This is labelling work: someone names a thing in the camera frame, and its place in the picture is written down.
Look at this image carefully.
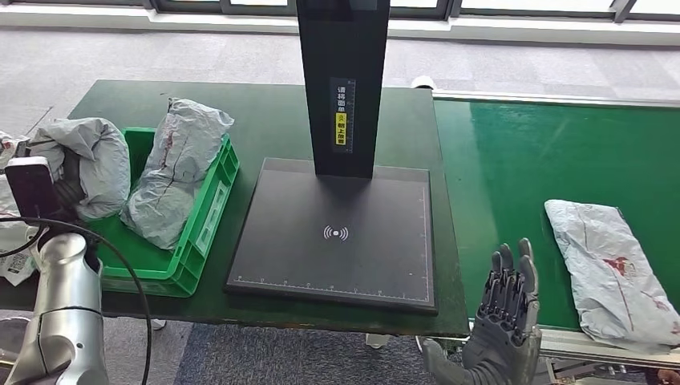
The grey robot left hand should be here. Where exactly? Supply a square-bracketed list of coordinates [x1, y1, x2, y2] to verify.
[50, 148, 91, 220]

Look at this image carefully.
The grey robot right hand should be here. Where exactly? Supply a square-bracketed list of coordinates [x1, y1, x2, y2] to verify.
[422, 237, 543, 385]

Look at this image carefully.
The plain grey parcel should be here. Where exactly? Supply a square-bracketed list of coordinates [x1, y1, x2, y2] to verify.
[29, 116, 132, 221]

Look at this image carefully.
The grey parcel with red line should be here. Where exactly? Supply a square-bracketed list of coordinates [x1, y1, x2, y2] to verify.
[119, 97, 235, 251]

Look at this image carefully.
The grey parcel with red stamp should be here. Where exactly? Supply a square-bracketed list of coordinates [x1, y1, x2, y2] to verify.
[544, 199, 680, 355]

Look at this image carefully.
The white parcel with QR label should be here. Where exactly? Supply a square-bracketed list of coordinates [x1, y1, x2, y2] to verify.
[0, 130, 41, 288]

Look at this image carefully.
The green conveyor belt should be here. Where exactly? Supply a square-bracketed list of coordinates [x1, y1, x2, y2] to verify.
[432, 99, 680, 333]

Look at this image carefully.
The black inbound scanner machine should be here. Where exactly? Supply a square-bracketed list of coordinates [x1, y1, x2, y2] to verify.
[224, 0, 439, 315]

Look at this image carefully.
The green plastic crate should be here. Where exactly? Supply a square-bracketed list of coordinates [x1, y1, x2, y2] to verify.
[87, 127, 241, 298]

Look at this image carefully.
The dark green table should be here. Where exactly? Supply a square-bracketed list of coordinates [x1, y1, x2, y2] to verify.
[0, 79, 470, 337]

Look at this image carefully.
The yellow black scanner label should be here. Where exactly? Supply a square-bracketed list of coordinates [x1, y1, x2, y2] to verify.
[329, 77, 356, 155]

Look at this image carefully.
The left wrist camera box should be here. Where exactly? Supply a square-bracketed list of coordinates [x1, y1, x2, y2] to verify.
[4, 156, 62, 219]

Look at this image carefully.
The aluminium conveyor frame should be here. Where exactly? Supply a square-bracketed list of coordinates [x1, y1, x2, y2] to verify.
[431, 89, 680, 385]

